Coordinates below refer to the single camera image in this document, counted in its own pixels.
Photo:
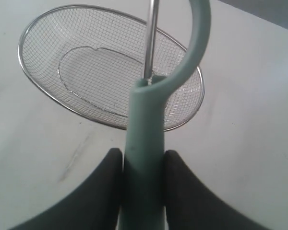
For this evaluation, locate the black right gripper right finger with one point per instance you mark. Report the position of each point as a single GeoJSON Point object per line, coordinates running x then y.
{"type": "Point", "coordinates": [190, 205]}

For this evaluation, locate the oval wire mesh basket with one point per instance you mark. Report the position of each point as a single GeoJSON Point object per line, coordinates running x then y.
{"type": "Point", "coordinates": [87, 58]}

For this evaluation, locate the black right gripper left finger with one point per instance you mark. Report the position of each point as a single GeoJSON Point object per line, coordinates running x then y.
{"type": "Point", "coordinates": [93, 205]}

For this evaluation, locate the teal handled peeler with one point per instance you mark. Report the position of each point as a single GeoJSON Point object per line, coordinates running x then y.
{"type": "Point", "coordinates": [142, 205]}

